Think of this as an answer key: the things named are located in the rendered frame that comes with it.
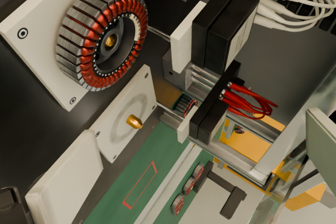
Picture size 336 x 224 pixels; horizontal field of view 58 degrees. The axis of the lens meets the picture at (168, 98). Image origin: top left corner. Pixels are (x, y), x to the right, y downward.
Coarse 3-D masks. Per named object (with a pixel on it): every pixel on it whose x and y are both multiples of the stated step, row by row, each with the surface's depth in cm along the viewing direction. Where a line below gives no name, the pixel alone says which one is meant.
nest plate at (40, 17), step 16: (32, 0) 25; (48, 0) 26; (64, 0) 27; (16, 16) 25; (32, 16) 25; (48, 16) 27; (0, 32) 24; (16, 32) 25; (32, 32) 26; (48, 32) 28; (16, 48) 26; (32, 48) 27; (48, 48) 29; (32, 64) 28; (48, 64) 30; (48, 80) 31; (64, 80) 33; (64, 96) 35; (80, 96) 38
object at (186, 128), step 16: (240, 64) 55; (192, 80) 60; (208, 80) 57; (224, 80) 53; (208, 96) 52; (224, 96) 58; (192, 112) 51; (208, 112) 51; (224, 112) 51; (192, 128) 52; (208, 128) 50
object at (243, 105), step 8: (240, 80) 58; (224, 88) 53; (232, 88) 55; (240, 88) 54; (248, 88) 57; (232, 96) 52; (240, 96) 56; (256, 96) 53; (232, 104) 54; (240, 104) 52; (248, 104) 55; (264, 104) 55; (272, 104) 53; (240, 112) 56; (256, 112) 53; (264, 112) 54
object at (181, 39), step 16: (224, 0) 29; (240, 0) 30; (256, 0) 30; (192, 16) 29; (208, 16) 29; (224, 16) 29; (240, 16) 29; (176, 32) 29; (192, 32) 30; (208, 32) 29; (224, 32) 28; (240, 32) 30; (176, 48) 30; (192, 48) 32; (208, 48) 31; (224, 48) 29; (240, 48) 34; (176, 64) 32; (208, 64) 33; (224, 64) 31
